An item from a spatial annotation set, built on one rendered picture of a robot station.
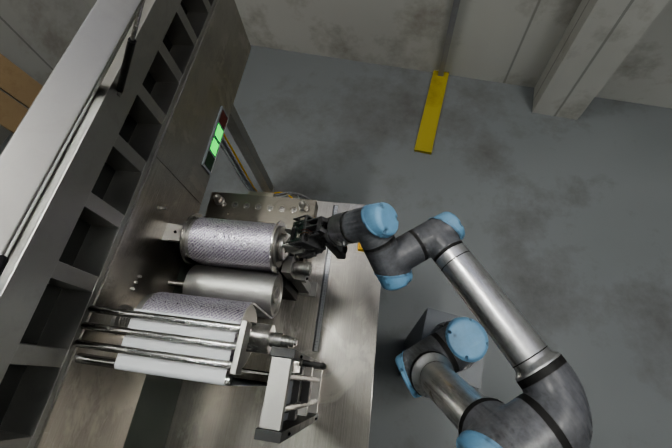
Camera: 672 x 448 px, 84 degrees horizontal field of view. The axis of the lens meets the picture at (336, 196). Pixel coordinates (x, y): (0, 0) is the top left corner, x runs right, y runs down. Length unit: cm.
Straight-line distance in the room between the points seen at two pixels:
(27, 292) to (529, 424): 89
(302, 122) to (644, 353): 248
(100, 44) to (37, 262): 55
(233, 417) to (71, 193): 85
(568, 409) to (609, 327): 182
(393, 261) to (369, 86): 237
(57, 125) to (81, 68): 6
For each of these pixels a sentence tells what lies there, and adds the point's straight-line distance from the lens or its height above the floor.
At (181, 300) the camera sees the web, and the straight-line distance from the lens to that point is 97.
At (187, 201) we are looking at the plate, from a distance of 126.
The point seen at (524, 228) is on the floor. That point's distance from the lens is 259.
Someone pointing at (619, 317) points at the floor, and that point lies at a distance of 264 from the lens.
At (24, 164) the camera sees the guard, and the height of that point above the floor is 202.
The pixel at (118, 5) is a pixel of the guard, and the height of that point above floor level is 202.
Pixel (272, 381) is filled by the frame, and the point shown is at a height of 144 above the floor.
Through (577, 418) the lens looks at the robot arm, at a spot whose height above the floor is 150.
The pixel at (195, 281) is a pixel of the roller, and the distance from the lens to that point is 114.
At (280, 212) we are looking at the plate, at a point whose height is 103.
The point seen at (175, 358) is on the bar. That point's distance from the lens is 87.
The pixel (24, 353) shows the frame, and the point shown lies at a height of 156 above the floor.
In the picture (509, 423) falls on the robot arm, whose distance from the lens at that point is 78.
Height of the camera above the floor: 223
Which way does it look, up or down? 62 degrees down
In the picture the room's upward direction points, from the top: 11 degrees counter-clockwise
